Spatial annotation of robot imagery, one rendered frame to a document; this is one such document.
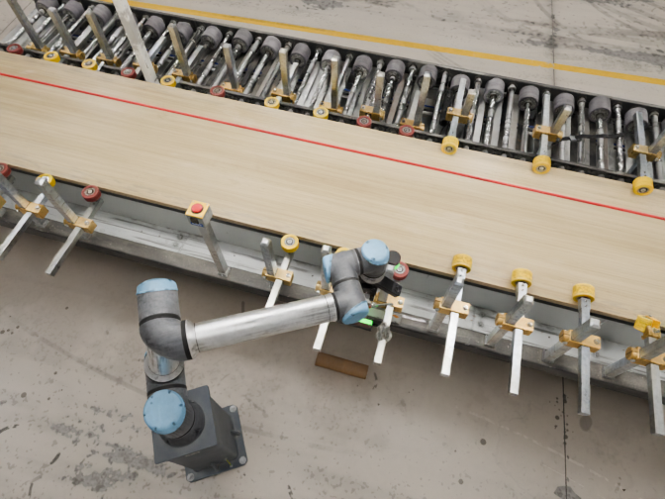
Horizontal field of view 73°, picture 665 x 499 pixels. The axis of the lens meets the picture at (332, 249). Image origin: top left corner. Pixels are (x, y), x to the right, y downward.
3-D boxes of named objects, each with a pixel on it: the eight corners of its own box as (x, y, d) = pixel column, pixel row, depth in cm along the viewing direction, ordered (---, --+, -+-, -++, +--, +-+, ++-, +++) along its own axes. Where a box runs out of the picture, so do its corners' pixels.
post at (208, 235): (227, 277, 216) (204, 225, 177) (217, 274, 216) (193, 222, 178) (230, 269, 218) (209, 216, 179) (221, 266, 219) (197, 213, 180)
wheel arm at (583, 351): (586, 416, 163) (592, 414, 160) (576, 413, 164) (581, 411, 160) (586, 294, 187) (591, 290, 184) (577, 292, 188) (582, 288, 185)
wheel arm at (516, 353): (516, 396, 166) (520, 394, 163) (506, 394, 167) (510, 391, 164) (524, 279, 191) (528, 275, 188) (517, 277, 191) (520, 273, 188)
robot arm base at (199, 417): (208, 439, 189) (202, 435, 180) (161, 452, 186) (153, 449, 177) (201, 394, 198) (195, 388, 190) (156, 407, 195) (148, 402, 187)
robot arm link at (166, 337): (136, 363, 121) (374, 308, 135) (134, 321, 127) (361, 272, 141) (147, 375, 130) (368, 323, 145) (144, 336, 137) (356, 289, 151)
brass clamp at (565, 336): (594, 354, 176) (601, 350, 171) (558, 345, 177) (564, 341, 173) (594, 340, 179) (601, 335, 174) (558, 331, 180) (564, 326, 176)
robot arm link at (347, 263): (329, 281, 140) (366, 272, 142) (319, 250, 146) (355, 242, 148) (329, 294, 148) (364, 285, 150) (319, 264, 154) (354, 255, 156)
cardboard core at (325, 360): (365, 377, 254) (315, 362, 258) (364, 381, 261) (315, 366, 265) (369, 363, 258) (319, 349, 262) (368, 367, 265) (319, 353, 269)
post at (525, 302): (492, 348, 201) (534, 304, 159) (484, 346, 201) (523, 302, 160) (492, 341, 202) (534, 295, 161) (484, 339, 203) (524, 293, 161)
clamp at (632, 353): (662, 372, 172) (671, 368, 168) (624, 362, 174) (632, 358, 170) (661, 356, 175) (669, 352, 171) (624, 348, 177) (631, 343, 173)
